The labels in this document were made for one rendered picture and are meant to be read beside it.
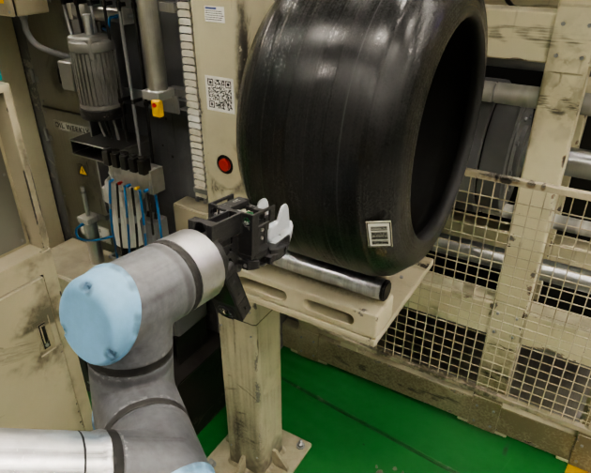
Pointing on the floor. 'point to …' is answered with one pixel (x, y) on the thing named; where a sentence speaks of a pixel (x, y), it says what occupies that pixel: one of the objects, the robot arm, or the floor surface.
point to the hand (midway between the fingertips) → (284, 228)
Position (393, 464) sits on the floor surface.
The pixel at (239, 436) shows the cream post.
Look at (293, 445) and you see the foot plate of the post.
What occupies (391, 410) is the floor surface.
